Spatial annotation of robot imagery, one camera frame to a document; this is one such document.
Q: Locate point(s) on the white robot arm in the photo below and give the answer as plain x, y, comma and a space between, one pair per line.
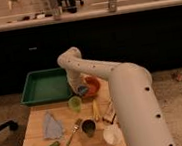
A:
135, 103

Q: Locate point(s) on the red bowl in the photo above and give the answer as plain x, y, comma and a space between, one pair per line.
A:
93, 85

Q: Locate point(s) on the light green plastic cup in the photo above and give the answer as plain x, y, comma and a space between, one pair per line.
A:
75, 103

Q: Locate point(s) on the small wooden block toy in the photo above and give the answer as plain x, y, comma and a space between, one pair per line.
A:
109, 115

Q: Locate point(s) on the green plastic tray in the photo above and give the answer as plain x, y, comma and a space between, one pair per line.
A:
46, 86

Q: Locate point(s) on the silver fork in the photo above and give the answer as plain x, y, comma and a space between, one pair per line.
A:
76, 126

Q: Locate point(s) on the dark green cup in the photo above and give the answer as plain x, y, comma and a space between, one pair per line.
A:
88, 127

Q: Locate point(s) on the blue cloth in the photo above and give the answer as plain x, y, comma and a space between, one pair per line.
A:
52, 128

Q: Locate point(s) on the left metal stand leg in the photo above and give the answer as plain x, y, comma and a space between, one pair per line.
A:
55, 9

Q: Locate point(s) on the long black counter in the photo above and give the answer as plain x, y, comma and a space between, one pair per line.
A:
150, 38

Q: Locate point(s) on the black chair base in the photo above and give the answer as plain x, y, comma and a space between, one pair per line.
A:
9, 124

